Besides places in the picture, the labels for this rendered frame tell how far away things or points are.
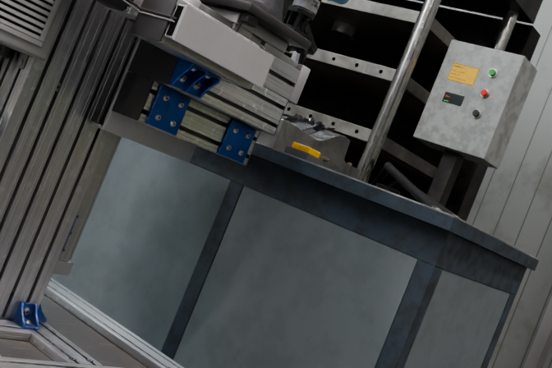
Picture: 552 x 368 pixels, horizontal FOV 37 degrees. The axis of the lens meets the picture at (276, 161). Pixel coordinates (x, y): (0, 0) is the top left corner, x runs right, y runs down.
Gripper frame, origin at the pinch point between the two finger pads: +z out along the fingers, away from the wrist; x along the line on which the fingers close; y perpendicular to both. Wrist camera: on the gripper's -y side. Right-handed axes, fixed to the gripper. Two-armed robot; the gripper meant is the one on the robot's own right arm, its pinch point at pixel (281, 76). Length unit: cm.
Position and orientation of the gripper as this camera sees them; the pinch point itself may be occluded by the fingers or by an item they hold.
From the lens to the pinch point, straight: 242.9
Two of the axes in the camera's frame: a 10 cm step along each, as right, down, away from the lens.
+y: -5.4, -2.4, -8.0
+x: 7.5, 2.9, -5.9
